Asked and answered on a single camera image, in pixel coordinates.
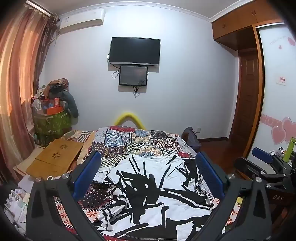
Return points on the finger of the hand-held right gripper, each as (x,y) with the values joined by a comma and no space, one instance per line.
(263,154)
(248,167)

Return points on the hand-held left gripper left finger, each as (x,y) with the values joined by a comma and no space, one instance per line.
(87,174)

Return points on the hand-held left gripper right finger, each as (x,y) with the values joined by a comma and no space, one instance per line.
(208,174)

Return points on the black and white shirt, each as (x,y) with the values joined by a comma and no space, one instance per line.
(152,192)

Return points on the pile of brown clothes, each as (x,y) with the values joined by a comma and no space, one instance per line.
(57,83)

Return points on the green bottle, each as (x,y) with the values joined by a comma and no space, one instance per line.
(289,149)

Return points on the wooden lap desk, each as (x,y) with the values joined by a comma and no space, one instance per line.
(55,154)

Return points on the dark grey bag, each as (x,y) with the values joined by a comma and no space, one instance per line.
(191,138)

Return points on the brown wooden door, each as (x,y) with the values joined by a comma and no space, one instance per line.
(246,99)

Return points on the patchwork printed blanket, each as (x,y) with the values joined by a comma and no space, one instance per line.
(138,141)

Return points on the green patterned bag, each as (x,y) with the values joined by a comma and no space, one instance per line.
(52,122)

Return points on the yellow foam tube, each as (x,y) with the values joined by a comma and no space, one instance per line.
(129,118)

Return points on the orange box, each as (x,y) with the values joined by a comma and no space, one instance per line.
(54,109)

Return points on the stack of white papers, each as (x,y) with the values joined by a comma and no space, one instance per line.
(17,204)

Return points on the pink striped curtain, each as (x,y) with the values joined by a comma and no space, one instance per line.
(16,88)

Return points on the brown wooden overhead cabinet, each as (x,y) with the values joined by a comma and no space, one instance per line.
(242,22)

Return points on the white air conditioner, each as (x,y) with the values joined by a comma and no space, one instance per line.
(81,19)

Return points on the small black wall monitor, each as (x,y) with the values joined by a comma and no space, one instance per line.
(133,75)

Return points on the wall-mounted black television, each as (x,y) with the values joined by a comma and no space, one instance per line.
(135,51)

